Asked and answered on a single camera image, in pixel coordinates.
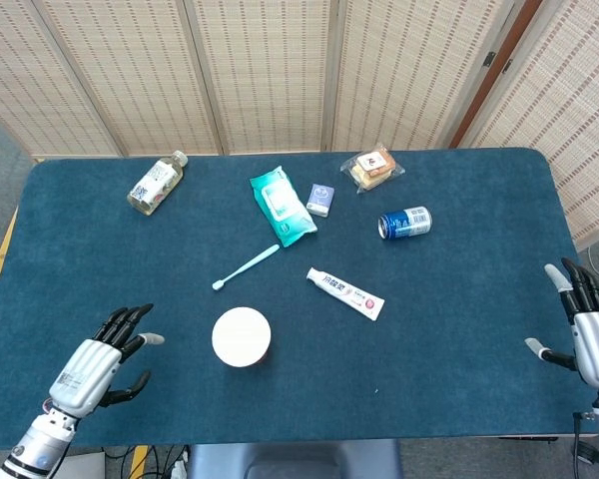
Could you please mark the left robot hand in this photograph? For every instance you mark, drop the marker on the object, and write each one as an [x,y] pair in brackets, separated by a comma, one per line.
[82,369]

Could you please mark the wrapped sandwich cake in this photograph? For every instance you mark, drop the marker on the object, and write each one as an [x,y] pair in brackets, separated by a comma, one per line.
[372,167]

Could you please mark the white power strip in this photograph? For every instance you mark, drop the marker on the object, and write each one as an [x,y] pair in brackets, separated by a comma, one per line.
[179,470]

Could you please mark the metal screen hinge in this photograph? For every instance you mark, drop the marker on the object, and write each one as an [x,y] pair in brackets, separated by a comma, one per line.
[488,59]
[506,66]

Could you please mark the white toothpaste tube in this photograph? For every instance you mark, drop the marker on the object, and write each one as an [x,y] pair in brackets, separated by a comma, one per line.
[347,294]

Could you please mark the light blue toothbrush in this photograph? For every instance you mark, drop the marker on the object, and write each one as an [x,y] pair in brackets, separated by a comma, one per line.
[244,268]

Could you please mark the small purple tissue pack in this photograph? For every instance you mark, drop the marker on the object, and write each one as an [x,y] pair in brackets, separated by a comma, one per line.
[320,199]

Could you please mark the white floor box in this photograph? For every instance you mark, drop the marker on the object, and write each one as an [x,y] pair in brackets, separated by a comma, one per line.
[85,466]

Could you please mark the wide bamboo folding screen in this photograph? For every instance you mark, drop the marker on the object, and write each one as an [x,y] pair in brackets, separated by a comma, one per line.
[264,75]

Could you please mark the narrow bamboo screen panel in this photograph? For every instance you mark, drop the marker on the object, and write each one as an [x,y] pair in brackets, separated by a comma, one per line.
[569,100]

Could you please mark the brown wooden post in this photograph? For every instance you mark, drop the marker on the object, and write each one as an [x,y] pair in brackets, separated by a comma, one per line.
[479,100]

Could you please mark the teal wet wipes pack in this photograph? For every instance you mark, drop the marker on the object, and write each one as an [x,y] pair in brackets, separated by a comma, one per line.
[282,207]

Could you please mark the yellow drink plastic bottle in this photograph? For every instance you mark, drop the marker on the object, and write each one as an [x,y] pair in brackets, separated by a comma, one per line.
[155,184]

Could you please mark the red paper noodle cup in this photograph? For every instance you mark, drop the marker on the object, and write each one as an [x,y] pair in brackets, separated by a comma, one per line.
[239,336]

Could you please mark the blue drink can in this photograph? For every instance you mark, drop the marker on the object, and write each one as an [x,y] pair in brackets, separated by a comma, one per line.
[407,223]

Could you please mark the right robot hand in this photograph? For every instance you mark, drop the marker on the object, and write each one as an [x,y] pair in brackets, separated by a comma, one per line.
[596,344]

